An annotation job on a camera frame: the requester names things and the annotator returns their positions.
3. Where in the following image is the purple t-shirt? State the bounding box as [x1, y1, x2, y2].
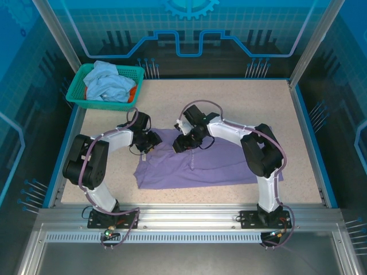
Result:
[133, 128, 284, 190]

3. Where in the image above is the orange garment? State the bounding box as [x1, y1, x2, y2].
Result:
[84, 85, 139, 103]

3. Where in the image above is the teal plastic basket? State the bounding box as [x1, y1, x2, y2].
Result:
[65, 63, 145, 112]

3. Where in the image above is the light blue t-shirt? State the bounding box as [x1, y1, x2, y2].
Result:
[83, 60, 137, 103]

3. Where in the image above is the metal lower shelf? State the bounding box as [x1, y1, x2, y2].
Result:
[17, 223, 362, 275]

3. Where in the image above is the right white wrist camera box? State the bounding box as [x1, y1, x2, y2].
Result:
[174, 120, 190, 136]

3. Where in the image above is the aluminium mounting rail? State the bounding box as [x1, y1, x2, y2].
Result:
[37, 203, 345, 230]

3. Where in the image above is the slotted grey cable duct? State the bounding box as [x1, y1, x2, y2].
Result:
[44, 232, 263, 244]

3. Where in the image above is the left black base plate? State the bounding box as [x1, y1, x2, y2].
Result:
[87, 210, 140, 229]

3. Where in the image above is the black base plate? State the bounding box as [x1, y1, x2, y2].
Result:
[87, 210, 140, 229]
[239, 210, 293, 229]

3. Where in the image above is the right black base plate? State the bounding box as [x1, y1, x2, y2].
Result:
[239, 210, 293, 229]

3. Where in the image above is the aluminium frame post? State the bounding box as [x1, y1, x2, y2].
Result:
[288, 0, 345, 88]
[31, 0, 83, 69]

